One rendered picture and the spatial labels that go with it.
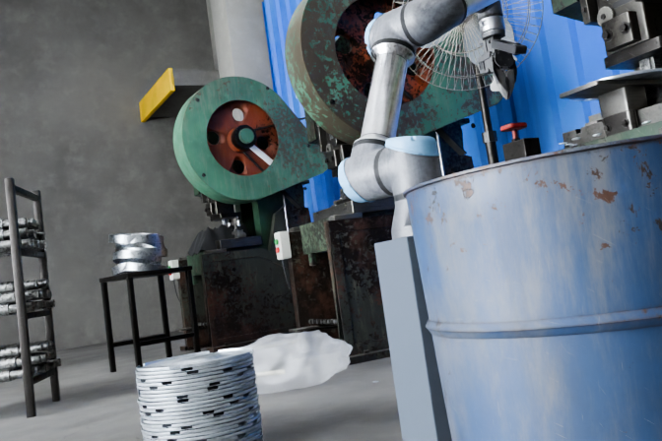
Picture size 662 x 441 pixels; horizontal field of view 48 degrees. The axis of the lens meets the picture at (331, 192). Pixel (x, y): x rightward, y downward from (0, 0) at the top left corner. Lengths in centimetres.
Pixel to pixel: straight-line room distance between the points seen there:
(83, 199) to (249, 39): 246
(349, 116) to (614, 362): 252
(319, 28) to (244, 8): 414
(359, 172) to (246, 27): 559
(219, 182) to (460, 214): 399
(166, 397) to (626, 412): 131
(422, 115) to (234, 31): 409
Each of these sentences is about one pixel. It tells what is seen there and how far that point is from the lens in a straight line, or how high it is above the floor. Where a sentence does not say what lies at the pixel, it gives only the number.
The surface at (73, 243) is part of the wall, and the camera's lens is 806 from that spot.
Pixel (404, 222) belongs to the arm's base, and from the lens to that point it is 163.
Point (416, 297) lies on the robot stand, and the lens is 157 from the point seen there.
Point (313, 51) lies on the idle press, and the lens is 317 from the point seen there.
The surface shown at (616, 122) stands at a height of 68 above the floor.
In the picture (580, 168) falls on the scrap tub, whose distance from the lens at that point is 71.
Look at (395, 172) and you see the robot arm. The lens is 166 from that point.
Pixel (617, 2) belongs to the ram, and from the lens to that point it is 225.
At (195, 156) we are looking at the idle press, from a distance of 468.
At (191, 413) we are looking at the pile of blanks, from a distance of 184.
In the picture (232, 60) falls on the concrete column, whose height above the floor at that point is 247.
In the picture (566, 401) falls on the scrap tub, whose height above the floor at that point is 25.
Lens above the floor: 40
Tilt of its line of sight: 6 degrees up
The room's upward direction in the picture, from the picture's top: 8 degrees counter-clockwise
